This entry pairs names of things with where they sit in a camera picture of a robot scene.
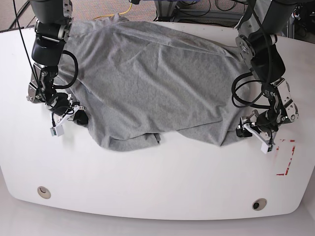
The table grommet hole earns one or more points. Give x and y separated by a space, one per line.
259 204
44 192

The left table grommet hole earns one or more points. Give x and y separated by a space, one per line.
44 192

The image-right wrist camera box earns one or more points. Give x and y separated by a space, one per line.
267 147

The aluminium frame stand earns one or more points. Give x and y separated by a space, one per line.
192 14

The right table grommet hole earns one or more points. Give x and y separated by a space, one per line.
259 204

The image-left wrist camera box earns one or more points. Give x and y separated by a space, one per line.
57 131

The grey t-shirt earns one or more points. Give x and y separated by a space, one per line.
138 80

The red tape rectangle marking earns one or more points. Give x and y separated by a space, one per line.
283 156

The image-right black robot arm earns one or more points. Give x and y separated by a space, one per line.
257 38

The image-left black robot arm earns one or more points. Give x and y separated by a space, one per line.
52 27

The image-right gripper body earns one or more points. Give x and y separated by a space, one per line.
257 123

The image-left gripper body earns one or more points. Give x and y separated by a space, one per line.
61 105

